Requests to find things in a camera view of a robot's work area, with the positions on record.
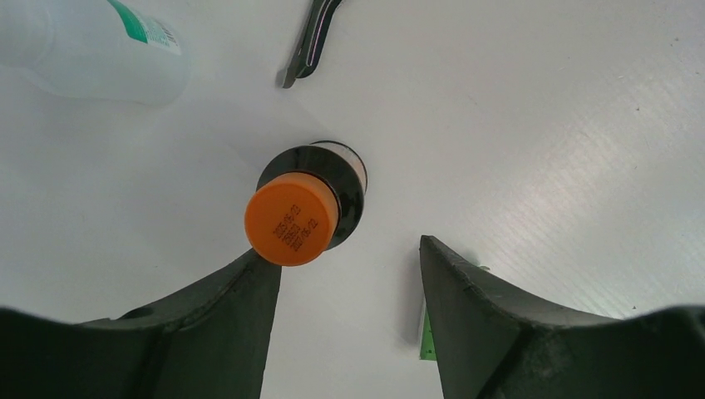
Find small green box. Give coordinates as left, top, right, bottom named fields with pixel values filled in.
left=419, top=308, right=436, bottom=362

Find black handled medical scissors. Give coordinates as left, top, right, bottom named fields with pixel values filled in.
left=277, top=0, right=343, bottom=89

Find brown bottle orange cap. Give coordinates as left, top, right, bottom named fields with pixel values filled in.
left=244, top=140, right=368, bottom=267

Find white bottle green label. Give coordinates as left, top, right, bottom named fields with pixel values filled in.
left=1, top=1, right=190, bottom=106

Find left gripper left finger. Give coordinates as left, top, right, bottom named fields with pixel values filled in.
left=1, top=251, right=282, bottom=398

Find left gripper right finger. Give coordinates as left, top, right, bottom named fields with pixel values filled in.
left=419, top=235, right=704, bottom=398

